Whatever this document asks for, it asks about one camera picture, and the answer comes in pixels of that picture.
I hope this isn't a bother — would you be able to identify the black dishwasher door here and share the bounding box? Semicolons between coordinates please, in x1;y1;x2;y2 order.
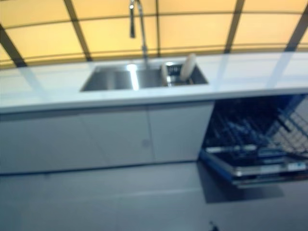
197;145;308;190

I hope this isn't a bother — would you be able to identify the yellow window with dark frame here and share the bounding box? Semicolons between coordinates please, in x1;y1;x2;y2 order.
0;0;308;71

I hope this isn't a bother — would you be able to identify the chrome pull-down kitchen faucet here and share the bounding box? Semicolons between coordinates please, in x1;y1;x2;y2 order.
128;0;150;68

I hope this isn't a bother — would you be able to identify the stainless steel double sink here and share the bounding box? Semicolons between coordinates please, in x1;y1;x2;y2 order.
79;63;209;92

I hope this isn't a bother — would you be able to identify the black dish drying rack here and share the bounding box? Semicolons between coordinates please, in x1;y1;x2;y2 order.
163;62;196;88

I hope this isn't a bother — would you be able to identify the dark wire dishwasher cup rack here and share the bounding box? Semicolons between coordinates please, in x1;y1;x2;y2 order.
264;94;308;155

